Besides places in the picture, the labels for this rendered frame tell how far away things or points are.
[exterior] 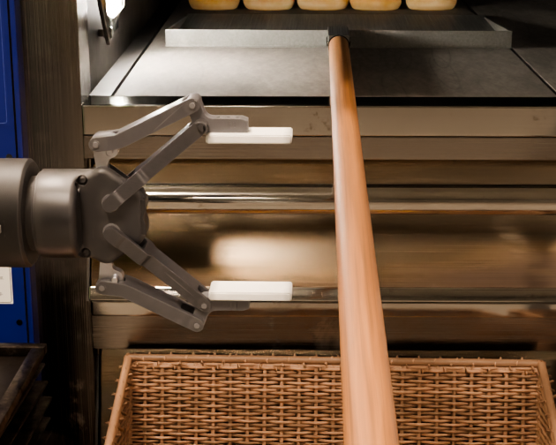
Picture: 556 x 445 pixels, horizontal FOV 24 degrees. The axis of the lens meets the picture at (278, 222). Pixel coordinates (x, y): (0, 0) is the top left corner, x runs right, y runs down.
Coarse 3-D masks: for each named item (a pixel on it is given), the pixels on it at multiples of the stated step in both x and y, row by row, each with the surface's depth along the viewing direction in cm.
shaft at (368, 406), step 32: (352, 96) 153; (352, 128) 136; (352, 160) 122; (352, 192) 111; (352, 224) 103; (352, 256) 95; (352, 288) 89; (352, 320) 83; (352, 352) 78; (384, 352) 79; (352, 384) 74; (384, 384) 74; (352, 416) 70; (384, 416) 70
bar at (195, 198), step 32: (160, 192) 126; (192, 192) 126; (224, 192) 126; (256, 192) 126; (288, 192) 125; (320, 192) 125; (384, 192) 125; (416, 192) 125; (448, 192) 125; (480, 192) 125; (512, 192) 125; (544, 192) 125
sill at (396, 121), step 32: (96, 96) 166; (128, 96) 166; (160, 96) 166; (224, 96) 166; (256, 96) 166; (288, 96) 166; (320, 96) 166; (96, 128) 162; (320, 128) 162; (384, 128) 161; (416, 128) 161; (448, 128) 161; (480, 128) 161; (512, 128) 161; (544, 128) 161
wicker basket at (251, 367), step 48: (144, 384) 168; (192, 384) 168; (240, 384) 168; (336, 384) 167; (432, 384) 167; (480, 384) 167; (528, 384) 166; (144, 432) 168; (192, 432) 168; (240, 432) 168; (288, 432) 168; (336, 432) 167; (432, 432) 167; (480, 432) 167; (528, 432) 166
